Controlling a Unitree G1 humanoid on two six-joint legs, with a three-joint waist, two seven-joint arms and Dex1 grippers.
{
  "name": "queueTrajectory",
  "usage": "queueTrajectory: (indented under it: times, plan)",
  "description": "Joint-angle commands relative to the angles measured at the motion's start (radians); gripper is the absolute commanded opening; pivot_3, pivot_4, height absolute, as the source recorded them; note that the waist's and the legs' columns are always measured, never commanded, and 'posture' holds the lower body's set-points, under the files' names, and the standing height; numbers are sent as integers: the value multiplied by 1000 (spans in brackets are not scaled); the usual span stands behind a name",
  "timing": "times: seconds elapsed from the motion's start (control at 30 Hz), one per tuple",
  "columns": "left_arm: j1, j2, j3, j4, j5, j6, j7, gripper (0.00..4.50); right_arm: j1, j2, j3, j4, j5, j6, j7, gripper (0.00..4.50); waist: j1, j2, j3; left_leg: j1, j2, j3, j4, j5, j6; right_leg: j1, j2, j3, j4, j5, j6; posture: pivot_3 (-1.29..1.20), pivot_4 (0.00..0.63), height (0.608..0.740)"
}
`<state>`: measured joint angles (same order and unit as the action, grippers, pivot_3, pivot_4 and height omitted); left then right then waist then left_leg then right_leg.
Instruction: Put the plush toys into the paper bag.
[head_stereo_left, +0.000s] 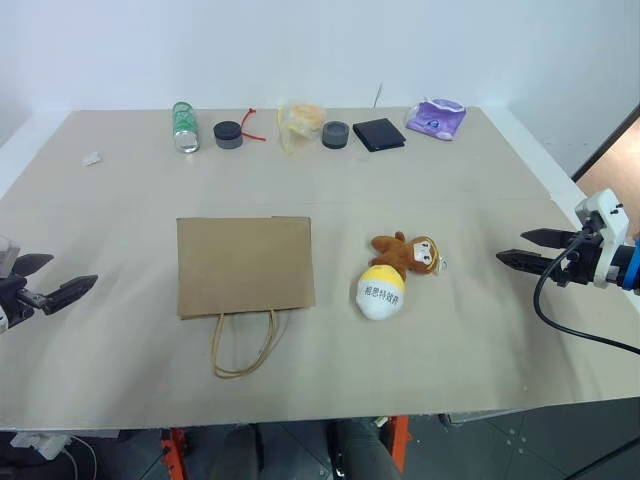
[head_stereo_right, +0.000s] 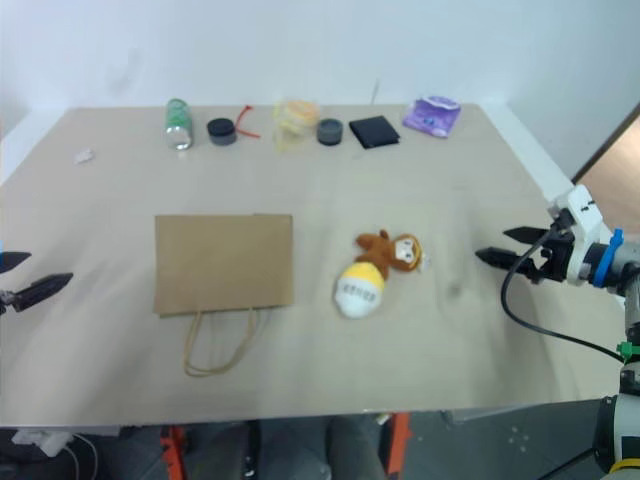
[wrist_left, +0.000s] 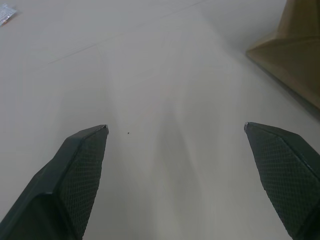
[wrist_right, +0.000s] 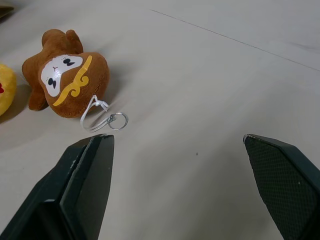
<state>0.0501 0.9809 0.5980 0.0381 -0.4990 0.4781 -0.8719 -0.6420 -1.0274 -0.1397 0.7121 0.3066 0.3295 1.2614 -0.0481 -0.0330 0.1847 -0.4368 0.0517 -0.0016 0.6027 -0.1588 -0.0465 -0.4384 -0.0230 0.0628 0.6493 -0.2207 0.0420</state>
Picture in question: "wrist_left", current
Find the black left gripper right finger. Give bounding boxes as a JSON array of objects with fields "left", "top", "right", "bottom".
[{"left": 243, "top": 121, "right": 320, "bottom": 240}]

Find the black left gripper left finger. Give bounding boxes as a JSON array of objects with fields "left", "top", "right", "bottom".
[{"left": 0, "top": 124, "right": 110, "bottom": 240}]

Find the brown cardboard box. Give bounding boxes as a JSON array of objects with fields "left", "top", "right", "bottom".
[{"left": 245, "top": 0, "right": 320, "bottom": 111}]

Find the small clear plastic packet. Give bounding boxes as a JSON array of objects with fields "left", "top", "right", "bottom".
[{"left": 0, "top": 3, "right": 23, "bottom": 27}]

